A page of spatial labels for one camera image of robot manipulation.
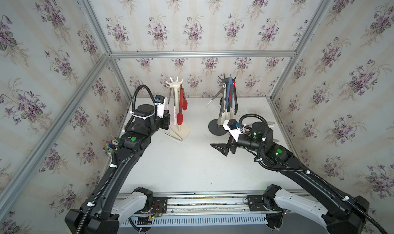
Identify black steel tongs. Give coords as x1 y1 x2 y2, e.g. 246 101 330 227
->
233 80 238 115

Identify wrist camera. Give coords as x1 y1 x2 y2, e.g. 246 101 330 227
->
155 94 166 119
223 119 245 142

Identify cream steel tongs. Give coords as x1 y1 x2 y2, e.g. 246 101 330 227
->
206 83 226 107

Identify white cat paw tongs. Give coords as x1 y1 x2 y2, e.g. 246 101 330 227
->
162 129 183 142

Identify red handled steel tongs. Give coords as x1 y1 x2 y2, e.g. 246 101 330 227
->
231 80 237 114

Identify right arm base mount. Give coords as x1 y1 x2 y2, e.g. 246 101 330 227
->
244 184 287 231

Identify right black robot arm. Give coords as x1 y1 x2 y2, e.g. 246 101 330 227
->
211 114 387 234

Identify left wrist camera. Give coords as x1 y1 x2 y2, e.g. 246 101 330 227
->
155 94 166 119

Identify cream utensil rack stand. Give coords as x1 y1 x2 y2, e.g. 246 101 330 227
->
166 77 190 139

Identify dark grey utensil rack stand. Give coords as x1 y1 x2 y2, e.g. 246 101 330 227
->
208 75 237 136

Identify pink cup of pens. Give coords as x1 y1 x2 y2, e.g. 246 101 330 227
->
103 135 120 154

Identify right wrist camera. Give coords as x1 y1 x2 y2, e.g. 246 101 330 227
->
223 119 245 142

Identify aluminium front rail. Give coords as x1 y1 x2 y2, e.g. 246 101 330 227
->
116 192 336 218

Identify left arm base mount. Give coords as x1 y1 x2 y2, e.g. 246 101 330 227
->
128 187 168 229

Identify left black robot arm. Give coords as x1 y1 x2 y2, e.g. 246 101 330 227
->
65 85 170 234

